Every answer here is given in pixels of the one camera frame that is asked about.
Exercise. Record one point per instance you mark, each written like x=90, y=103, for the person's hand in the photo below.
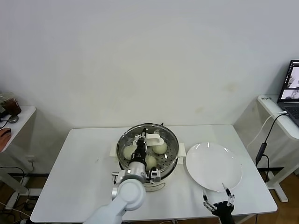
x=4, y=137

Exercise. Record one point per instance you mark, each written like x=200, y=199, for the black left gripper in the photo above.
x=140, y=155

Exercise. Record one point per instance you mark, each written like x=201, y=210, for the white side desk with laptop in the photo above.
x=273, y=109

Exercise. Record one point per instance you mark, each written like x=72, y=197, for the white round plate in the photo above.
x=210, y=163

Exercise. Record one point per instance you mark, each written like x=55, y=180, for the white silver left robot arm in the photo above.
x=129, y=193

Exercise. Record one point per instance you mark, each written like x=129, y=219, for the dark open laptop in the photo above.
x=292, y=98

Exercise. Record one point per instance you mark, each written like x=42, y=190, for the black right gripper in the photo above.
x=223, y=207

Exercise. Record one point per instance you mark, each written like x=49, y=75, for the white steamed baozi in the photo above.
x=151, y=161
x=160, y=147
x=127, y=152

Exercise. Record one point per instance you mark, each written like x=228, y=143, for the small round grey disc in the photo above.
x=13, y=118

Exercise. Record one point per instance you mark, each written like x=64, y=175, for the plastic iced coffee cup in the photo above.
x=11, y=106

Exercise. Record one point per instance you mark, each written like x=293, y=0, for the perforated steel steamer basket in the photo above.
x=168, y=166

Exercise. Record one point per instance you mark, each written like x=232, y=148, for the white wall socket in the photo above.
x=31, y=160

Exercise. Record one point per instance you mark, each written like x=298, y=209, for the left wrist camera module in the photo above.
x=154, y=175

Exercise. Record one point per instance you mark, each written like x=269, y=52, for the cream electric cooker pot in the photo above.
x=182, y=151

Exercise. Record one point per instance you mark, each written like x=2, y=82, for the white side desk with cup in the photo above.
x=23, y=121

